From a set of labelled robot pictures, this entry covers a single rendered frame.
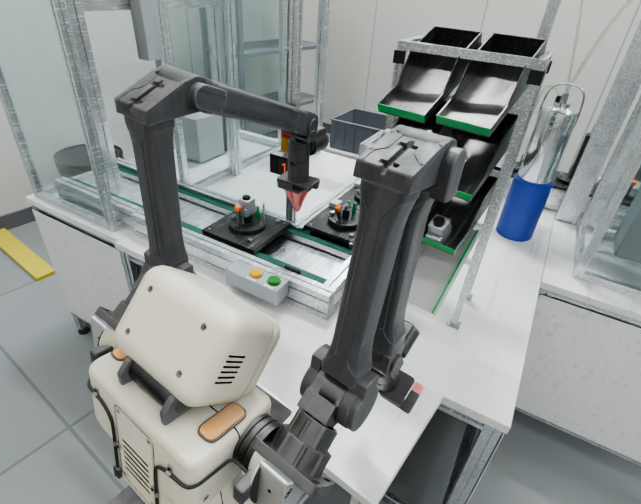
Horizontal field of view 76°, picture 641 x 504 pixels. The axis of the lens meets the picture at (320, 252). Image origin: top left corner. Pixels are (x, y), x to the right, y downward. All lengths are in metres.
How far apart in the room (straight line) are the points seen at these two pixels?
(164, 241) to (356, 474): 0.66
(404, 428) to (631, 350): 1.08
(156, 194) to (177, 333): 0.26
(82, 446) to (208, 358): 1.70
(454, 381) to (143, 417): 0.86
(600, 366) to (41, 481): 2.29
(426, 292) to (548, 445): 1.33
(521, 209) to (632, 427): 0.99
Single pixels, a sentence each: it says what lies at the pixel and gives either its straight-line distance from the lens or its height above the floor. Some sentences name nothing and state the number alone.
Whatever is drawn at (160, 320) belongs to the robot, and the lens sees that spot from 0.66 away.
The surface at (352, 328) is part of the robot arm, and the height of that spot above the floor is 1.38.
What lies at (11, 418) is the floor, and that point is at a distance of 2.50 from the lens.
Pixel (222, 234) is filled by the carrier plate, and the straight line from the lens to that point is 1.56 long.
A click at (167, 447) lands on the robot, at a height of 1.23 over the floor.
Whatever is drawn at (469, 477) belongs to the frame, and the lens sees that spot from 1.48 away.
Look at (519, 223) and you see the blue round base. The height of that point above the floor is 0.95.
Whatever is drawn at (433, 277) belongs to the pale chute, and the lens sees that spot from 1.27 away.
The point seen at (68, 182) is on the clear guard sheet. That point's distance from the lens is 2.02.
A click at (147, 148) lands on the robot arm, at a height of 1.54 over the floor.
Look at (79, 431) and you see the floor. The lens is 2.31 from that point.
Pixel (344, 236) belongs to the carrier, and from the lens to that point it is 1.56.
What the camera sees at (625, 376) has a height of 0.57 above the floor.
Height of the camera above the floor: 1.79
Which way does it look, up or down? 34 degrees down
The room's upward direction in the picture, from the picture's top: 4 degrees clockwise
